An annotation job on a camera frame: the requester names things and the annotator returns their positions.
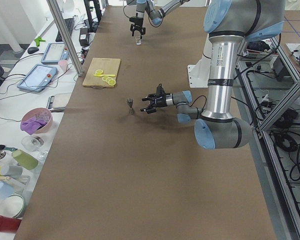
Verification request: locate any lemon slice stack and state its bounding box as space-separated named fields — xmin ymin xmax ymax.
xmin=106 ymin=77 xmax=116 ymax=86

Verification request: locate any purple cloth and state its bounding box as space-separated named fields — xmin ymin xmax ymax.
xmin=20 ymin=117 xmax=47 ymax=135

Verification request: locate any white green-rimmed bowl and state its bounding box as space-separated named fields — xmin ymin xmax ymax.
xmin=0 ymin=194 xmax=26 ymax=219

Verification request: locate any light blue cup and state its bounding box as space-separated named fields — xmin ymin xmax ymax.
xmin=0 ymin=181 xmax=15 ymax=200

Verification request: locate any blue teach pendant far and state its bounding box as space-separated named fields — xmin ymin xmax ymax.
xmin=41 ymin=42 xmax=69 ymax=65

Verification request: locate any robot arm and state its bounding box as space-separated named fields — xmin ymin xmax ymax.
xmin=129 ymin=0 xmax=188 ymax=39
xmin=144 ymin=0 xmax=286 ymax=149

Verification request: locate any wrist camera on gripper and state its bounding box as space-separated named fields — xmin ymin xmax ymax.
xmin=156 ymin=83 xmax=166 ymax=98

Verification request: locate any blue teach pendant near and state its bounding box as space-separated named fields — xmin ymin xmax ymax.
xmin=17 ymin=64 xmax=58 ymax=93

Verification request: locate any aluminium frame post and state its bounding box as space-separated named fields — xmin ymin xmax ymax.
xmin=47 ymin=0 xmax=84 ymax=77

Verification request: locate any pink bowl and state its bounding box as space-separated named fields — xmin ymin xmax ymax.
xmin=20 ymin=107 xmax=53 ymax=135

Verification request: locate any black computer mouse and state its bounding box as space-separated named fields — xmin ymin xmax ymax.
xmin=27 ymin=46 xmax=39 ymax=55

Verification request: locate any black power adapter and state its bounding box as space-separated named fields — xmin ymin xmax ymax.
xmin=79 ymin=28 xmax=90 ymax=47

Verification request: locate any bamboo cutting board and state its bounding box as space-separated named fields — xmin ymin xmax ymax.
xmin=82 ymin=57 xmax=121 ymax=89

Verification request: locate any black keyboard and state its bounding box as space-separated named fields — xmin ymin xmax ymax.
xmin=55 ymin=17 xmax=76 ymax=43

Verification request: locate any grey cup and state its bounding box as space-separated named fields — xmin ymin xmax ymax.
xmin=0 ymin=165 xmax=23 ymax=179

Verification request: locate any red cup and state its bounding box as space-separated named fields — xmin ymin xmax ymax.
xmin=0 ymin=215 xmax=22 ymax=233

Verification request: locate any clear glass measuring cup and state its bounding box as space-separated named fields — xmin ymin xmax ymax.
xmin=135 ymin=36 xmax=142 ymax=46

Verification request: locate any green 3d printed part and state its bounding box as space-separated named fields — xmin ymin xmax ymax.
xmin=34 ymin=36 xmax=46 ymax=47

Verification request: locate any clear wine glass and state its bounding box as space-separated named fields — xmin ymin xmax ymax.
xmin=21 ymin=135 xmax=49 ymax=161

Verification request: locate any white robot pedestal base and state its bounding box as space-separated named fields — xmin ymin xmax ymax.
xmin=187 ymin=37 xmax=212 ymax=88

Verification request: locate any green plastic cup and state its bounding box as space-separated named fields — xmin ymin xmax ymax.
xmin=11 ymin=149 xmax=39 ymax=170

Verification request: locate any steel jigger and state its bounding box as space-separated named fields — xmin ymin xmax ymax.
xmin=126 ymin=98 xmax=135 ymax=115

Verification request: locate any blue teach pendant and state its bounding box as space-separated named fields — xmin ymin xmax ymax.
xmin=41 ymin=42 xmax=69 ymax=65
xmin=17 ymin=64 xmax=58 ymax=93

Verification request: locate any lemon slice far single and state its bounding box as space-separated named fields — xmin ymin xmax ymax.
xmin=94 ymin=69 xmax=104 ymax=76

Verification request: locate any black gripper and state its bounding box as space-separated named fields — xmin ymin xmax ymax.
xmin=140 ymin=93 xmax=171 ymax=114
xmin=129 ymin=16 xmax=146 ymax=39

